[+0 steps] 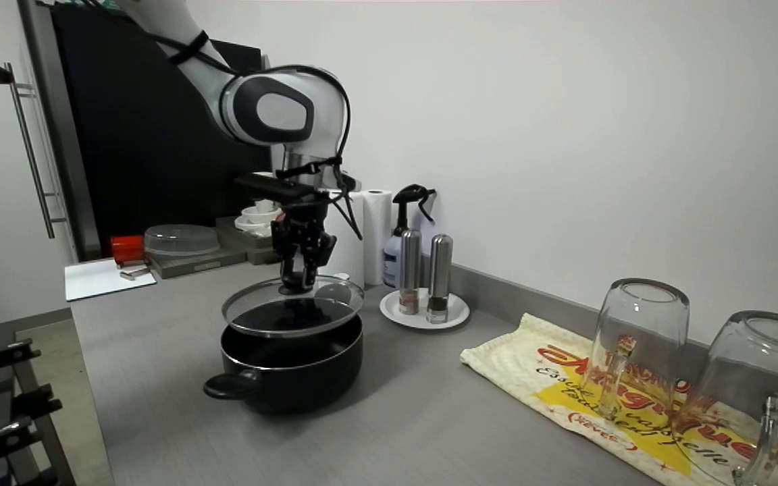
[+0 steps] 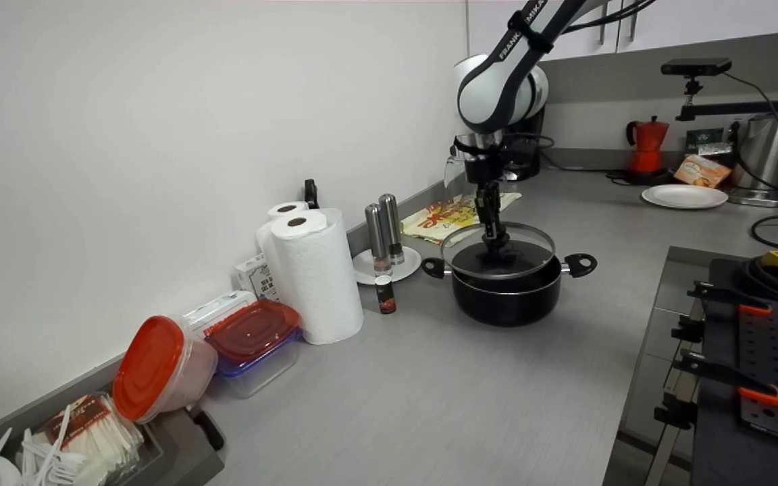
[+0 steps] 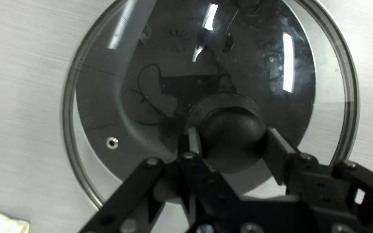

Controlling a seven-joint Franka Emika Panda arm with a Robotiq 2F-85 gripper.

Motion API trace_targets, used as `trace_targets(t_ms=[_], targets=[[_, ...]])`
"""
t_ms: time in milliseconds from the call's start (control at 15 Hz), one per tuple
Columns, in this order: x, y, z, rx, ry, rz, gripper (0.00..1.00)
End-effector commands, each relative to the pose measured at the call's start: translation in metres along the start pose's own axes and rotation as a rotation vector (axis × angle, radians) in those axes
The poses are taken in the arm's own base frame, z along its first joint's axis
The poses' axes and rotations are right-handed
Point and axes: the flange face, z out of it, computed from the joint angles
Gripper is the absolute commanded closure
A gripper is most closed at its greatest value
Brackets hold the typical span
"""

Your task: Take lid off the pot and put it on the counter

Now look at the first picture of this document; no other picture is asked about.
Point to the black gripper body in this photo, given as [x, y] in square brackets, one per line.
[303, 238]

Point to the glass pot lid black knob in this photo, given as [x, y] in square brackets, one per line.
[263, 312]

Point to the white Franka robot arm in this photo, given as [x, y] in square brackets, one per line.
[283, 108]

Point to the black cooking pot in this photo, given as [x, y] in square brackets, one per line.
[290, 380]

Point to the bag of plastic cutlery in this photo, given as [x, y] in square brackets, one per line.
[257, 218]

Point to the white paper towel roll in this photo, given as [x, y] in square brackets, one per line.
[377, 224]

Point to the spray bottle black trigger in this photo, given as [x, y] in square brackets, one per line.
[394, 257]

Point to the grey tray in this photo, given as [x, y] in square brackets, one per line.
[190, 265]

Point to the steel pepper grinder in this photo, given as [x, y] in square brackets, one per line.
[409, 272]
[438, 278]

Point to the clear plastic bowl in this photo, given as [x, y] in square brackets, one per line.
[182, 238]

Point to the white saucer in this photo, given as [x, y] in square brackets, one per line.
[459, 312]

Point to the small red box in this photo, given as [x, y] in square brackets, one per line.
[129, 249]

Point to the white flat board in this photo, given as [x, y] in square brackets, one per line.
[102, 278]

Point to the printed yellow red dish towel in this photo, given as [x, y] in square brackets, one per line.
[533, 367]

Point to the upturned drinking glass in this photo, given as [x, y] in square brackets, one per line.
[641, 342]
[768, 359]

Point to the small clear glass bottle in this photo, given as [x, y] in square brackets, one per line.
[772, 448]

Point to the black wall panel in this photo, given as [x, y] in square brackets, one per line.
[146, 143]

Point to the metal bar rail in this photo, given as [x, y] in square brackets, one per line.
[37, 153]

